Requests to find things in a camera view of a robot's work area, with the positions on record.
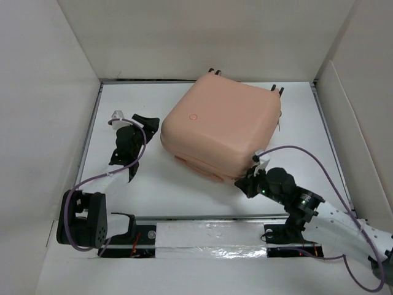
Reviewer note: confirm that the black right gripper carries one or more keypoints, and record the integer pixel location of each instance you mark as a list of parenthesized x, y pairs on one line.
[(247, 183)]

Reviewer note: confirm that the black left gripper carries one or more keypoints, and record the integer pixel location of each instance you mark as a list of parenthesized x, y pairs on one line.
[(151, 126)]

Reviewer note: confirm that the pink hard-shell suitcase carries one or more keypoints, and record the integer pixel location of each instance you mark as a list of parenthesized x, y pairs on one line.
[(219, 124)]

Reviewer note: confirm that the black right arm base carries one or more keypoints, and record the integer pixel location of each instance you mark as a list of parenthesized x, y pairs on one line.
[(284, 242)]

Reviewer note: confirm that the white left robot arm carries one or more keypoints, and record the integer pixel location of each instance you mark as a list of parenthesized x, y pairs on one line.
[(85, 221)]

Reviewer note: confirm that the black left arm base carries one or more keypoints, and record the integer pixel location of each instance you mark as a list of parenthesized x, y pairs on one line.
[(140, 243)]

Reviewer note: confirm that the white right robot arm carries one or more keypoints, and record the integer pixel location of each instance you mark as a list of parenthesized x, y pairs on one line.
[(313, 219)]

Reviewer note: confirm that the white foam block with tape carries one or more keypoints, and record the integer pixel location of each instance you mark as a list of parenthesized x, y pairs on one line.
[(210, 240)]

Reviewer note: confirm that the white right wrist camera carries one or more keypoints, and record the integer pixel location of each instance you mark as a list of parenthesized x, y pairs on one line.
[(261, 160)]

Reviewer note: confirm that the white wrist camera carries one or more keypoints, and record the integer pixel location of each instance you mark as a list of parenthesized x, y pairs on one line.
[(261, 160), (117, 120)]

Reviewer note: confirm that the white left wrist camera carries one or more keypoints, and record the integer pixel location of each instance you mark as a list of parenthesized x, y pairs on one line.
[(117, 120)]

